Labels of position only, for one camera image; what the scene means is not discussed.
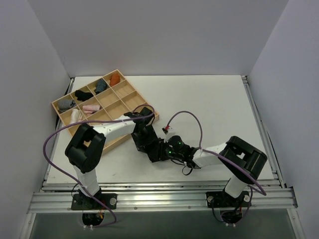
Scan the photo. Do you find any black underwear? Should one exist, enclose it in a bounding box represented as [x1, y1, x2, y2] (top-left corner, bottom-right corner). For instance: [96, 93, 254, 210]
[146, 138, 169, 163]

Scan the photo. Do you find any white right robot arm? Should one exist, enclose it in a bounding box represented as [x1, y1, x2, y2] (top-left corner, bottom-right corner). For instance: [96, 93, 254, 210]
[161, 135, 267, 206]

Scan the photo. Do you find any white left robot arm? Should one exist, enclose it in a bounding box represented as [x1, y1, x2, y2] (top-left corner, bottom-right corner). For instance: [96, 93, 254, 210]
[65, 105, 156, 209]

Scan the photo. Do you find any wooden compartment tray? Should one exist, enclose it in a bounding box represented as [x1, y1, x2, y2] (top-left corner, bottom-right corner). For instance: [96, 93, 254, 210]
[52, 70, 152, 153]

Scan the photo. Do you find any pink rolled sock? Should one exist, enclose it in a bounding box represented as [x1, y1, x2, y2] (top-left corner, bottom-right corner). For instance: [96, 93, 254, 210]
[82, 105, 101, 115]

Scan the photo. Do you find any orange rolled sock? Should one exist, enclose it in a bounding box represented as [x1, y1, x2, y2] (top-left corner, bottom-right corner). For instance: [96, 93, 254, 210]
[109, 73, 121, 87]

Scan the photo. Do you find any dark grey rolled sock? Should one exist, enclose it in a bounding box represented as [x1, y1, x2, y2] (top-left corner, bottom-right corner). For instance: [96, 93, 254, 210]
[94, 78, 108, 94]

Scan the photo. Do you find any white rolled sock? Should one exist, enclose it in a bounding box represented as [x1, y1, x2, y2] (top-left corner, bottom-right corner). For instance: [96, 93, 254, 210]
[70, 109, 83, 124]

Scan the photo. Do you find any black rolled sock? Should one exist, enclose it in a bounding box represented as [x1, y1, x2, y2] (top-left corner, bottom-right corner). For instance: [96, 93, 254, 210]
[75, 90, 94, 102]

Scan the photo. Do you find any grey striped rolled sock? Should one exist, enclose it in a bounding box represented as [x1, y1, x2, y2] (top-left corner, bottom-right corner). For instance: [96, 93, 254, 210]
[57, 99, 76, 113]

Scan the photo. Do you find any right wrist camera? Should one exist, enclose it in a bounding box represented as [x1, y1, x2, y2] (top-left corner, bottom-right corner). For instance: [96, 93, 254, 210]
[162, 126, 184, 149]

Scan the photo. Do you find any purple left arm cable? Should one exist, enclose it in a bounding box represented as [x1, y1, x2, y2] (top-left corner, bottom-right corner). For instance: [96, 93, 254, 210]
[43, 106, 155, 227]

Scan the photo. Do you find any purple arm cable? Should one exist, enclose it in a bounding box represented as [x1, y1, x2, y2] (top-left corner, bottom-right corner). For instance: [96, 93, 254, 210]
[165, 111, 267, 226]
[43, 106, 155, 227]

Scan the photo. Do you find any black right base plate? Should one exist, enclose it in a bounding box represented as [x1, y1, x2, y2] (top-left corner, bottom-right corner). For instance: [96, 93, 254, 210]
[206, 191, 251, 208]

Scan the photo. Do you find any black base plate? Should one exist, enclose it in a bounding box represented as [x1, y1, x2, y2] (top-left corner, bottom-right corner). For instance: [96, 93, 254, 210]
[206, 191, 251, 208]
[71, 191, 118, 211]

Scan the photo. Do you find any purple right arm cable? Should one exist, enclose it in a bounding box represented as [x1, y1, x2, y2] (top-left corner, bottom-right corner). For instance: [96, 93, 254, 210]
[165, 111, 267, 226]

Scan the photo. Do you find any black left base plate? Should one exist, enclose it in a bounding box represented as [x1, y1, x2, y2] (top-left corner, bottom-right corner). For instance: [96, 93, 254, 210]
[71, 191, 118, 211]

